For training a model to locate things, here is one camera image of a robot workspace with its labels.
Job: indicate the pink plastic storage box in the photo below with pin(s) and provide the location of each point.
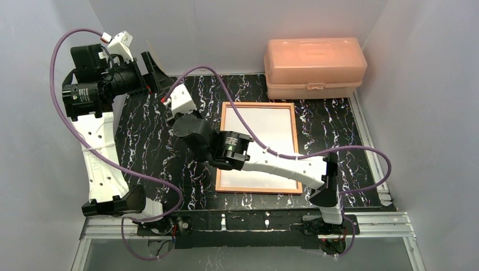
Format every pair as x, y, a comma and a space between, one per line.
313, 68

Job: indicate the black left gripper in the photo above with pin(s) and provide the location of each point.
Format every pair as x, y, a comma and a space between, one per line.
140, 75

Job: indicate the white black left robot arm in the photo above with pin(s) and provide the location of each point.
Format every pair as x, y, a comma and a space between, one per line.
88, 92

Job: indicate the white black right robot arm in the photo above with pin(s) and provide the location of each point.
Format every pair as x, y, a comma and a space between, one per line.
255, 150

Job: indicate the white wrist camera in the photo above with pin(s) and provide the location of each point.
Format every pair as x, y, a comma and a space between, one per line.
180, 101
118, 44

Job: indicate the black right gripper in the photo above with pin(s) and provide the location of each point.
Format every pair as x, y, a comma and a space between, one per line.
179, 132

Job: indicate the aluminium mounting rail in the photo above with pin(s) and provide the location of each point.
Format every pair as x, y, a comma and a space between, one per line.
305, 221

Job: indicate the brown cardboard backing board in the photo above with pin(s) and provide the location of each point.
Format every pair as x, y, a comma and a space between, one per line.
155, 61

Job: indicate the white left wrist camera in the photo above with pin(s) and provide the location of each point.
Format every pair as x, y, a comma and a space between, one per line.
118, 44

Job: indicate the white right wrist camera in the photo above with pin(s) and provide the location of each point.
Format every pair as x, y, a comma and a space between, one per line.
180, 101

